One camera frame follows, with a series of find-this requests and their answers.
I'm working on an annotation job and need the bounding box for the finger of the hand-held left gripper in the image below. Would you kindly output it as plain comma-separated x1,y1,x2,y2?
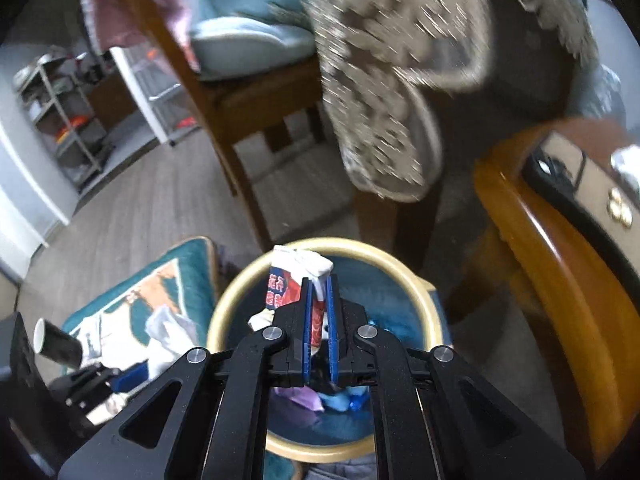
47,365,123,411
110,362,151,395

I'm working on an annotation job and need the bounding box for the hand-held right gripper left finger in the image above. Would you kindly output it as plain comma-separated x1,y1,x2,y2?
59,275,316,480

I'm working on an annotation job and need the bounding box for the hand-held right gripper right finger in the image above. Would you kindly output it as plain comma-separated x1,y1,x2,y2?
326,274,586,480

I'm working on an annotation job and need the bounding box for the red and white carton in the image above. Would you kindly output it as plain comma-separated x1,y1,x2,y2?
247,245,335,356

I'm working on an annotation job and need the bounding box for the black mug white inside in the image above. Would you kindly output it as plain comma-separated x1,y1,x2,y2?
32,319,86,368

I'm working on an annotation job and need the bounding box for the blue bin with gold rim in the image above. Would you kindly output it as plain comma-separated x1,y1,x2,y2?
206,237,451,463

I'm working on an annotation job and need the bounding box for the purple snack wrapper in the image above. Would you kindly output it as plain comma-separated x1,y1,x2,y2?
280,385,326,413

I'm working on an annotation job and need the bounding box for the crumpled white tissue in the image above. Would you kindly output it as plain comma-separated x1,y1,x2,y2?
144,306,201,378

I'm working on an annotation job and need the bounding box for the light blue face mask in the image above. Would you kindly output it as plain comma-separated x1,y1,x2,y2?
320,392,351,413

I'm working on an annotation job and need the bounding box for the dark wooden table leg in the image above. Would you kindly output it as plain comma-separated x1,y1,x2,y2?
352,175,446,281

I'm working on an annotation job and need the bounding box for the person's grey clothing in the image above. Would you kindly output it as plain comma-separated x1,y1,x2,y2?
305,452,381,480

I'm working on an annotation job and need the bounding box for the brown wooden chair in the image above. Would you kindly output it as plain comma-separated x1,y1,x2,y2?
102,0,331,253

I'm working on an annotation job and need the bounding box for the teal lace-trimmed tablecloth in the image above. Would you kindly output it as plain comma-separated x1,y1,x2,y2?
270,0,640,203

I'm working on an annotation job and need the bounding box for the metal shelf rack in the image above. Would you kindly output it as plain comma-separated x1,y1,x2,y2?
12,45,113,191

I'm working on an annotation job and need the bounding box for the white trolley rack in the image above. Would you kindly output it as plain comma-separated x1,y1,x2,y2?
127,45,201,148

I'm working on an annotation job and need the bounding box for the light blue seat cushion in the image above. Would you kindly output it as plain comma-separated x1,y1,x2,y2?
190,0,318,81

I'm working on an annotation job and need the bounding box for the pink seat cushion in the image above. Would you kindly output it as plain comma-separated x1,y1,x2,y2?
80,0,201,73

